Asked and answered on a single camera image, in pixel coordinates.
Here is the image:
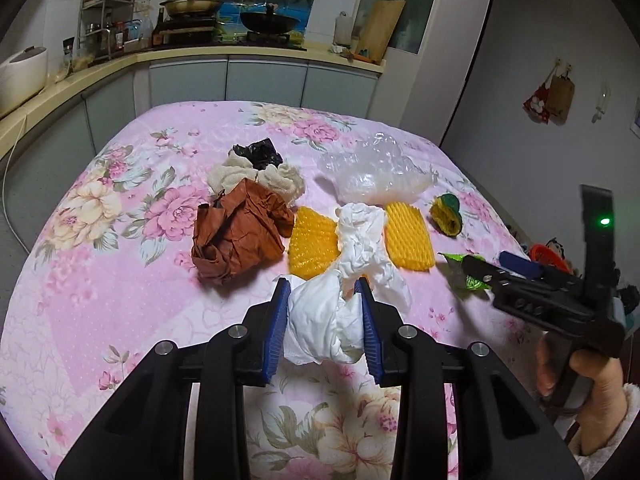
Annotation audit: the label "white cloth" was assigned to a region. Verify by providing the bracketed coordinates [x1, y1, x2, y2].
[284, 202, 413, 366]

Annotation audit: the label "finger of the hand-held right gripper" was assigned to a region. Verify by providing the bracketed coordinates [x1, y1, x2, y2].
[462, 254, 511, 289]
[499, 250, 572, 282]

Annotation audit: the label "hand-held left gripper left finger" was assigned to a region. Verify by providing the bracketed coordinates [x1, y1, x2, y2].
[55, 277, 293, 480]

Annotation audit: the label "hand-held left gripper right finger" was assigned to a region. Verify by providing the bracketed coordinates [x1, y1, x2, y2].
[352, 276, 586, 480]

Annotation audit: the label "yellow foam net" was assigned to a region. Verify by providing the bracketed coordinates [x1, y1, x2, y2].
[287, 206, 343, 280]
[384, 202, 436, 270]

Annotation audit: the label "brown hanging bag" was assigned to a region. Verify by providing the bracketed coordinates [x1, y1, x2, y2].
[545, 75, 575, 123]

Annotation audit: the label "red hanging bag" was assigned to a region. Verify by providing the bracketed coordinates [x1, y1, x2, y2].
[522, 82, 551, 123]

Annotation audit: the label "grey kitchen cabinets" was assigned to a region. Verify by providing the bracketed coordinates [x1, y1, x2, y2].
[0, 57, 381, 281]

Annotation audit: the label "beige kitchen countertop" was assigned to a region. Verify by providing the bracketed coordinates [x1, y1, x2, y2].
[0, 42, 386, 161]

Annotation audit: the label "brown paper bag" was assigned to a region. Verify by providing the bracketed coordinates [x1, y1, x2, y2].
[192, 179, 296, 287]

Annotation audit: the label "person's right forearm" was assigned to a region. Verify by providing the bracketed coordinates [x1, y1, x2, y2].
[567, 382, 640, 480]

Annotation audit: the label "pink floral blanket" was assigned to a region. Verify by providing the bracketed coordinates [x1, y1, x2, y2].
[0, 101, 551, 480]

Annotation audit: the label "black wok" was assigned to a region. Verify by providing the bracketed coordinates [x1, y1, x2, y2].
[240, 4, 301, 36]

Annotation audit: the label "red plastic basket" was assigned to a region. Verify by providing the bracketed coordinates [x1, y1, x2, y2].
[530, 244, 571, 276]

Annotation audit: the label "beige crumpled cloth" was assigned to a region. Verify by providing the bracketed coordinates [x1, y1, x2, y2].
[206, 152, 306, 206]

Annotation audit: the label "person's right hand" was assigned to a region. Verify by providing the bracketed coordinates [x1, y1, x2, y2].
[536, 332, 627, 456]

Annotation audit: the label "gas stove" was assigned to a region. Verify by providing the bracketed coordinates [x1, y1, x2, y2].
[160, 15, 308, 51]

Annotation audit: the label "clear plastic bag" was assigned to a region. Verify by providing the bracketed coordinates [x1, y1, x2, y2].
[314, 132, 436, 206]

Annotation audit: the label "metal spice rack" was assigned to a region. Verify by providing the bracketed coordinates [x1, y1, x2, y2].
[79, 0, 136, 58]

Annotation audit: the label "paper towel roll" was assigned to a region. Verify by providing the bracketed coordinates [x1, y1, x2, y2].
[334, 11, 353, 47]

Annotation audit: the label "green yellow sponge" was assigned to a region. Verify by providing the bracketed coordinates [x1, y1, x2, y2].
[430, 193, 463, 237]

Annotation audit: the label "white power cable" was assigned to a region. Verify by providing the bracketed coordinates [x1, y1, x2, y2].
[0, 115, 31, 256]

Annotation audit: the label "white rice cooker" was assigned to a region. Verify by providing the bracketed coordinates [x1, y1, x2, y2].
[0, 46, 48, 118]

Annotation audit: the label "black plastic bag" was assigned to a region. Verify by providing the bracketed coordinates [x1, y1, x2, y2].
[231, 139, 283, 171]

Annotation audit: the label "wooden cutting board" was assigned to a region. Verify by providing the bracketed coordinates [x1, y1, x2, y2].
[357, 0, 407, 63]

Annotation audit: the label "green snack wrapper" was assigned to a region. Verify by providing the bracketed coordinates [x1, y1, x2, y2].
[439, 252, 493, 292]

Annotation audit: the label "golden frying pan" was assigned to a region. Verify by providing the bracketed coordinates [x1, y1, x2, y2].
[160, 0, 223, 17]

